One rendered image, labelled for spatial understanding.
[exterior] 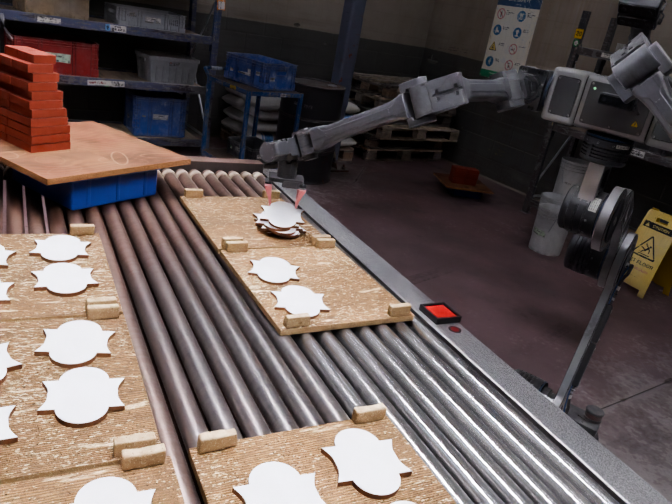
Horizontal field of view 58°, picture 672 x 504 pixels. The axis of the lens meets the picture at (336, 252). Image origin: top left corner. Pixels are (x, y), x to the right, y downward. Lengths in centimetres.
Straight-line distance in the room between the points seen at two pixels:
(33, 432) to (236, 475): 30
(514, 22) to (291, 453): 668
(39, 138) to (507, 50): 604
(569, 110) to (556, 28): 511
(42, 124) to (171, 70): 403
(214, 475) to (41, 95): 130
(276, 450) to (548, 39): 637
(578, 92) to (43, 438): 158
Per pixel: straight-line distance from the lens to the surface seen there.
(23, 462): 97
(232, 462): 96
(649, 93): 139
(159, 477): 93
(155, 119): 597
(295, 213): 179
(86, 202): 186
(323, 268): 160
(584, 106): 191
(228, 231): 174
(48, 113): 195
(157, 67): 585
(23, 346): 121
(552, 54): 698
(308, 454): 99
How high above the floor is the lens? 158
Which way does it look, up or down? 22 degrees down
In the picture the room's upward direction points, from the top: 11 degrees clockwise
